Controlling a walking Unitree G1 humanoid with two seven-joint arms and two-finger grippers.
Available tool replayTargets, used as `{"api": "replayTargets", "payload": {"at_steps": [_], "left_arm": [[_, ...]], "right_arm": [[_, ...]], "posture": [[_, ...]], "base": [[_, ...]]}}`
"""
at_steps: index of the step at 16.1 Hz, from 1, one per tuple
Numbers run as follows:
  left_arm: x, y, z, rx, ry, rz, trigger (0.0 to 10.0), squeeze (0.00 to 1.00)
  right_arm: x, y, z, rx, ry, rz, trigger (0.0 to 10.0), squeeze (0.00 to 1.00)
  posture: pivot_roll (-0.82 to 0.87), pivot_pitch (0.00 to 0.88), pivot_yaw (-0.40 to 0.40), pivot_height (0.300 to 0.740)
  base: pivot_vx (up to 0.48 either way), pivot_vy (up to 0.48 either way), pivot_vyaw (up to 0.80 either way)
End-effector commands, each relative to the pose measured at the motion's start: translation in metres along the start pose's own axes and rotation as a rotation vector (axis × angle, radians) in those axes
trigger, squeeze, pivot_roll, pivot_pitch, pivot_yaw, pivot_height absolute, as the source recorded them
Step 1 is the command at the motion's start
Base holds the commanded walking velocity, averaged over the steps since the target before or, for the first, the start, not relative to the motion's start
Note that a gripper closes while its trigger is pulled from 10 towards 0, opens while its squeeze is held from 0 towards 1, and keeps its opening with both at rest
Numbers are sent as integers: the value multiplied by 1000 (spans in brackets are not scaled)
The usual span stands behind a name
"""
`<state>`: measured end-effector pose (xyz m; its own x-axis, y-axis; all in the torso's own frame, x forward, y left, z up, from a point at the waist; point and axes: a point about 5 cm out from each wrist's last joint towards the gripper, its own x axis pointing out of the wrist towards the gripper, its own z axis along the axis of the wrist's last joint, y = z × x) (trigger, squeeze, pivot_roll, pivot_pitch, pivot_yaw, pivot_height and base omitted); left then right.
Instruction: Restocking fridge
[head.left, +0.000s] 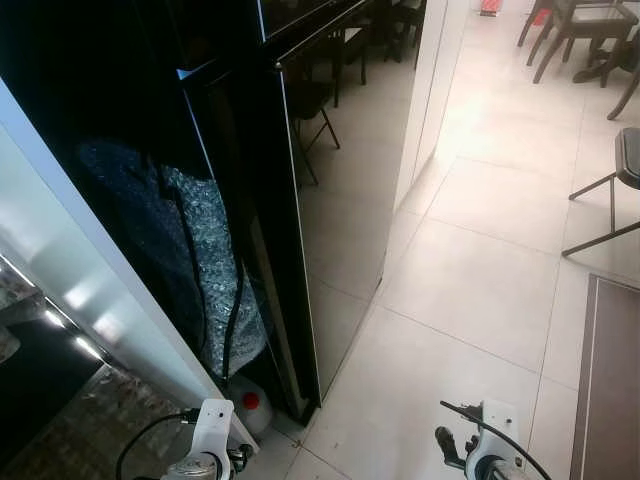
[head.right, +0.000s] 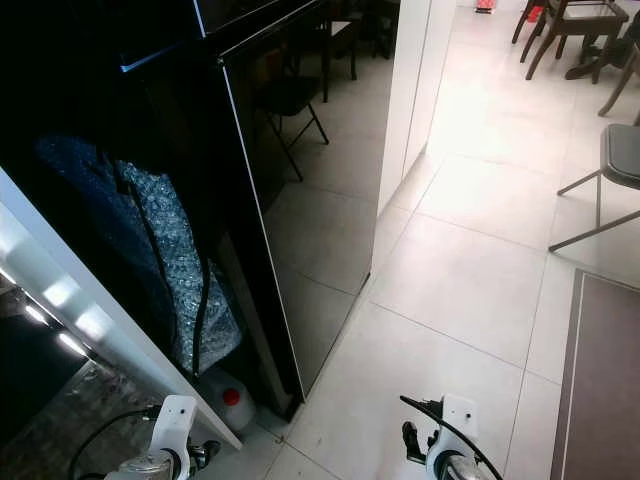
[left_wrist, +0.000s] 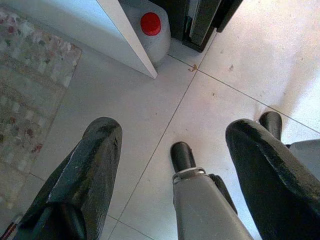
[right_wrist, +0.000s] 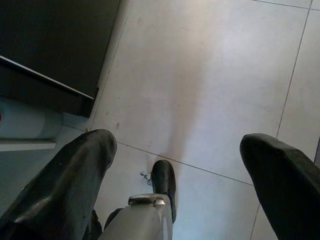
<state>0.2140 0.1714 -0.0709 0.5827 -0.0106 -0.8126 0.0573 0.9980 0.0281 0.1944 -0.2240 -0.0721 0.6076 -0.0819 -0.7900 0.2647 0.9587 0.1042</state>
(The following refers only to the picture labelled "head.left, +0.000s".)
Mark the white glossy counter panel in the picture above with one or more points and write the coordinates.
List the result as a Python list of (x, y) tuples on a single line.
[(60, 240)]

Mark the small red object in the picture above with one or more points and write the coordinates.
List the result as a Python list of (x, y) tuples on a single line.
[(490, 6)]

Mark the dark wooden dining chair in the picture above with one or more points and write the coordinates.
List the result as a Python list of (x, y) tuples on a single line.
[(625, 95), (530, 15)]

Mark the grey seat metal chair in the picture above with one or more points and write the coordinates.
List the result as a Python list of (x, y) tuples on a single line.
[(628, 155)]

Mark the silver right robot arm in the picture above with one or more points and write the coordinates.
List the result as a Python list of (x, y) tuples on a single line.
[(490, 470)]

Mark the brown table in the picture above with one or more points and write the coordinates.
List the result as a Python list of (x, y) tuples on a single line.
[(610, 400)]

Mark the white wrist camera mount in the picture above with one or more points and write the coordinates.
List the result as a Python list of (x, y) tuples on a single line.
[(497, 425), (212, 425)]

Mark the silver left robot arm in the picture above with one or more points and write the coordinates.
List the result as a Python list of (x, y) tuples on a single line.
[(192, 469)]

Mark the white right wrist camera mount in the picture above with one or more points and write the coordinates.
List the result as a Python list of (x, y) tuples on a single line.
[(497, 425)]

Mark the white jug red cap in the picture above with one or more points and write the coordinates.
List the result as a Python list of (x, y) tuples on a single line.
[(245, 415)]

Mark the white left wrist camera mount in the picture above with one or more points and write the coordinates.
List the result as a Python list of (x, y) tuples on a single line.
[(212, 425)]

